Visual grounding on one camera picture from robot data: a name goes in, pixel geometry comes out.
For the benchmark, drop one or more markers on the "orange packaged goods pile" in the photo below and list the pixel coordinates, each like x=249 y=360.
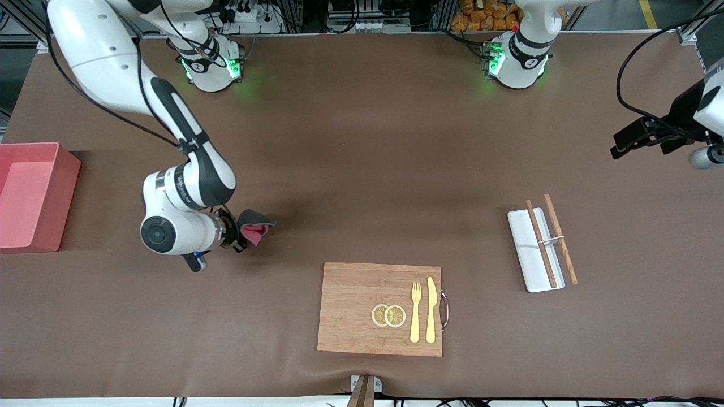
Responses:
x=481 y=14

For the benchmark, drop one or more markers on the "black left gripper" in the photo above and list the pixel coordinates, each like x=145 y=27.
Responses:
x=681 y=112

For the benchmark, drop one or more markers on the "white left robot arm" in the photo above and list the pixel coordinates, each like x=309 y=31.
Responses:
x=523 y=56

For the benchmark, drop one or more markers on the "wooden cutting board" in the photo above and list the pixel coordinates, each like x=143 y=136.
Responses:
x=350 y=305

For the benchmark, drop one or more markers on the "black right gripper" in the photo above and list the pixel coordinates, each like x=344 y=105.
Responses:
x=231 y=232

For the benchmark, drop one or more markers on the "yellow fork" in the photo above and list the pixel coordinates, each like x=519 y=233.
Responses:
x=416 y=322

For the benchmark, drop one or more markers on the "white rectangular tray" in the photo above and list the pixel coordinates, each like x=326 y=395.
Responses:
x=523 y=249

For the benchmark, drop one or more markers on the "pink plastic bin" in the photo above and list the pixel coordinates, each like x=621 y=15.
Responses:
x=34 y=198

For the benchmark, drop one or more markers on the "yellow knife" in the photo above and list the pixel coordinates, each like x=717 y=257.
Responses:
x=431 y=311

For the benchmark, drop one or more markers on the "white power strip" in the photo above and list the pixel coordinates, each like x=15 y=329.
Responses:
x=249 y=17

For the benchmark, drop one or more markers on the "grey and pink cloth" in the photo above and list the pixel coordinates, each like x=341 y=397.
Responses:
x=254 y=229

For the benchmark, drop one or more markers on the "brown wooden chopstick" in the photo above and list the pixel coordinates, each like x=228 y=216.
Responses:
x=560 y=237
x=541 y=244

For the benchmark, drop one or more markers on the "yellow lemon slice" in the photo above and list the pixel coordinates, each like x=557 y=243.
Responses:
x=378 y=315
x=397 y=316

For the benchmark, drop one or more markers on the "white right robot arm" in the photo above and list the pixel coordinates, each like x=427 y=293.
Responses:
x=102 y=56

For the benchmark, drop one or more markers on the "aluminium profile bracket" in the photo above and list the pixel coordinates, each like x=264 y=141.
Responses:
x=365 y=387

